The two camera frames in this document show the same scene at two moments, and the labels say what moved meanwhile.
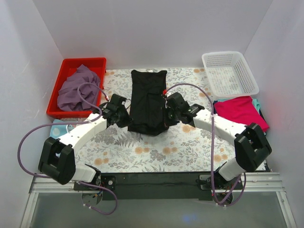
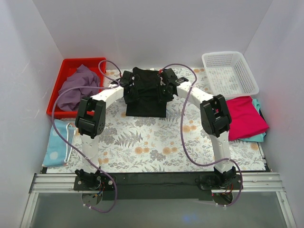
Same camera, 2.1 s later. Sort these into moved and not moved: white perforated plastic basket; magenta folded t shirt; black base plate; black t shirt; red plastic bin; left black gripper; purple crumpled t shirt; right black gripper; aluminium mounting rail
Moved: black t shirt; left black gripper; right black gripper
Not moved: white perforated plastic basket; aluminium mounting rail; purple crumpled t shirt; magenta folded t shirt; red plastic bin; black base plate
